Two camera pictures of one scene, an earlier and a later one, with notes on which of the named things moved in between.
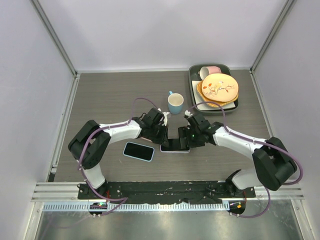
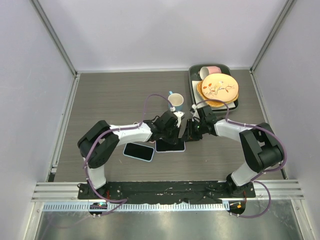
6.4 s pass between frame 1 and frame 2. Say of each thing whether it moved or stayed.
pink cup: stayed
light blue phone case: stayed
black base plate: stayed
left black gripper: moved
